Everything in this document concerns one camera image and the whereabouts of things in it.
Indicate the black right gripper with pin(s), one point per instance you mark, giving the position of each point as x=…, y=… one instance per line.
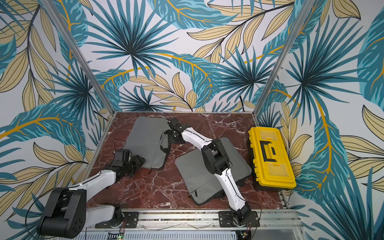
x=166, y=139

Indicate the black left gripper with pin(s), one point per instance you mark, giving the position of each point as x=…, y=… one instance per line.
x=138, y=161

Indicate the grey zippered laptop bag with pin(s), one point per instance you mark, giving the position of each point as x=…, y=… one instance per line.
x=148, y=139

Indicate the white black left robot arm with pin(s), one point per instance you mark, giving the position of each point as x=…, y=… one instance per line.
x=66, y=213

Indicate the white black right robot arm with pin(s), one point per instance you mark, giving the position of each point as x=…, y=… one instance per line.
x=217, y=162

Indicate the yellow black toolbox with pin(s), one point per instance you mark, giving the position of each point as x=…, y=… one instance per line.
x=273, y=171

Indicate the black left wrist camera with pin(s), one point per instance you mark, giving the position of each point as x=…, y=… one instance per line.
x=121, y=158

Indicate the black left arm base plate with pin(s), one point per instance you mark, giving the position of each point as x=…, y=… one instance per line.
x=124, y=220

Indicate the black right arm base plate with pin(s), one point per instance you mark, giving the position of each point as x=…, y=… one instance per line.
x=227, y=219

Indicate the aluminium front rail frame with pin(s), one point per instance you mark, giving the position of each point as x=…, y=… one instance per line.
x=200, y=224

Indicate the aluminium corner post right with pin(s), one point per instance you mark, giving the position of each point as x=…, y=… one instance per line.
x=307, y=5

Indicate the aluminium corner post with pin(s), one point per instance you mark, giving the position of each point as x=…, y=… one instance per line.
x=59, y=22
x=307, y=5

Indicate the aluminium corner post left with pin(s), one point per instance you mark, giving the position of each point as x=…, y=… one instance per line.
x=59, y=22

